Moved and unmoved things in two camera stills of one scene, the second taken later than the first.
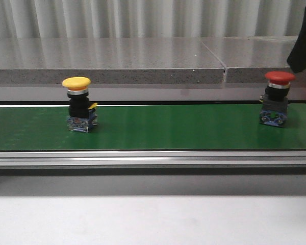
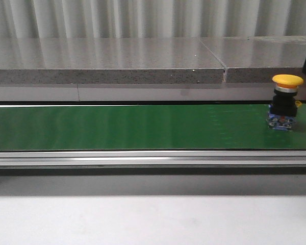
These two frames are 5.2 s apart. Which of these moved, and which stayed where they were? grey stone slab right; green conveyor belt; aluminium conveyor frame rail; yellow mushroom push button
Moved: yellow mushroom push button
Stayed: aluminium conveyor frame rail; grey stone slab right; green conveyor belt
